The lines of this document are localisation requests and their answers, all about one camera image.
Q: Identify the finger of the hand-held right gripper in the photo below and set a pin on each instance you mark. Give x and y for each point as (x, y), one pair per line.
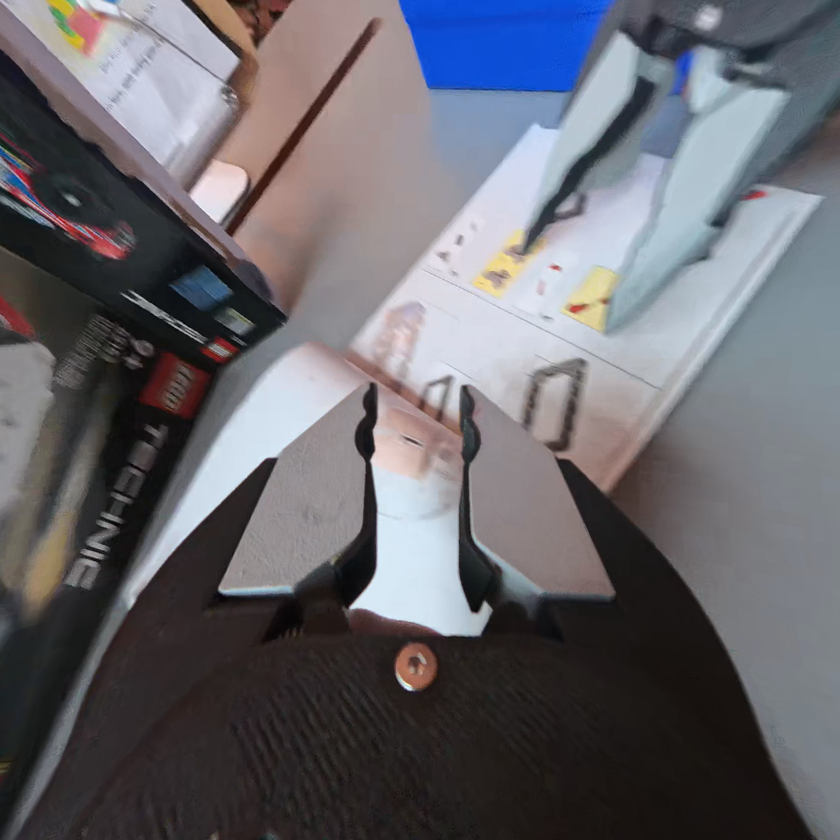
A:
(715, 170)
(604, 111)

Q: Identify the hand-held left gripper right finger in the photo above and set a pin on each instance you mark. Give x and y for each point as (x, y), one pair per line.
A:
(531, 525)

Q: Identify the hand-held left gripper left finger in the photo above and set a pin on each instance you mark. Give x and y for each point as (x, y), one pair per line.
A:
(308, 518)

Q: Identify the lego instruction booklet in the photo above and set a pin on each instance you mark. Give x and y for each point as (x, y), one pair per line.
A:
(689, 354)

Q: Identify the black lego set box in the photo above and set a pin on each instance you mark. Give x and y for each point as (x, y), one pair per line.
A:
(85, 394)

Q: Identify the blue plastic bin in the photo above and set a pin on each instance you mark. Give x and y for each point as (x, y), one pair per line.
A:
(512, 46)

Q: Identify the task instruction sheet on stand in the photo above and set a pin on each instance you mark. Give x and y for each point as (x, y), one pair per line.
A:
(223, 190)

